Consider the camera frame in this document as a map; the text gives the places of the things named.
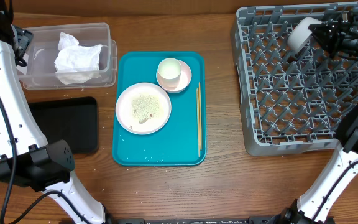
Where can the pale green cup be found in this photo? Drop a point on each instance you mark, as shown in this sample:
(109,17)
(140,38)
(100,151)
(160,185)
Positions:
(169,72)

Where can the black tray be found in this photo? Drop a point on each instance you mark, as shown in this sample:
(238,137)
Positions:
(73,120)

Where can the right wooden chopstick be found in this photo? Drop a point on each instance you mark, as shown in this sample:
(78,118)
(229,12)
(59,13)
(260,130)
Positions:
(199,86)

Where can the large pink dirty plate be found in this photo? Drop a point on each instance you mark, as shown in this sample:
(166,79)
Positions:
(143,108)

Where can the small pink saucer plate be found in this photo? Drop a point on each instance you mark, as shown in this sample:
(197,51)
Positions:
(185,79)

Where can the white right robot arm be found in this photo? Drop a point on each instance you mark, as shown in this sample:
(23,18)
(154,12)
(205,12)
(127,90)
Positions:
(313,206)

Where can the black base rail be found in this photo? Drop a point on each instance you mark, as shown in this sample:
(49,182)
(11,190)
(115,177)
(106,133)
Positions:
(249,220)

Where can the clear plastic waste bin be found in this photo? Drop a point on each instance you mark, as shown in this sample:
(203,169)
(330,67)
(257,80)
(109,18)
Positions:
(40,72)

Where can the grey bowl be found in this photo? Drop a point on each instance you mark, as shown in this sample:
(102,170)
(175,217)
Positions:
(301,34)

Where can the left wooden chopstick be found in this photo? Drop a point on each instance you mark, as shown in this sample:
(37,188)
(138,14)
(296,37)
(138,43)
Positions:
(198,119)

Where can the wooden chopstick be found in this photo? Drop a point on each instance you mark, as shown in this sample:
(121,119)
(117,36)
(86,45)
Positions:
(198,119)
(199,86)

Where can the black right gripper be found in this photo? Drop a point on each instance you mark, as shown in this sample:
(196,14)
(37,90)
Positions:
(327,30)

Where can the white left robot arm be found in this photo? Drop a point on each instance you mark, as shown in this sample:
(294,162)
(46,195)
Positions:
(27,159)

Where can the grey dishwasher rack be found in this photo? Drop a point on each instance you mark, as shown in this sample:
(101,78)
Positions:
(290,102)

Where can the white napkin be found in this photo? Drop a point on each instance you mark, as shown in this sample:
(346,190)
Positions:
(76,64)

